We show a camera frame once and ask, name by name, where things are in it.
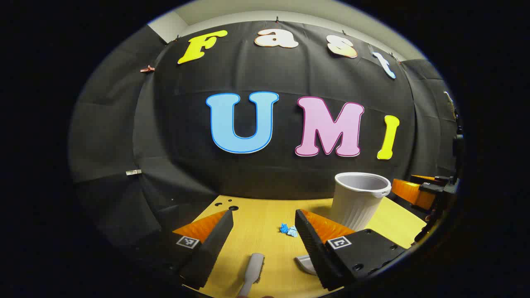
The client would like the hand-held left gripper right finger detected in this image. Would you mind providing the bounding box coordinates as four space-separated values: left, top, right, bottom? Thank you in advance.
295 209 407 291

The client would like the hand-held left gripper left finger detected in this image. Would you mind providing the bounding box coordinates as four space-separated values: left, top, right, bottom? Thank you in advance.
139 209 234 290

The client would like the grey plastic dustpan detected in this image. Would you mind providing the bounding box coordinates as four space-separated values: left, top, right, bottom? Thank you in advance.
295 255 318 276

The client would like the white ribbed garbage bin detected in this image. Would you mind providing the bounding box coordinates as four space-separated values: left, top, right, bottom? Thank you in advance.
330 172 392 231

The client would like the yellow wooden desktop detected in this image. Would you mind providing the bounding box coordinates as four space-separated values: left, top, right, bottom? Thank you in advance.
182 195 427 298

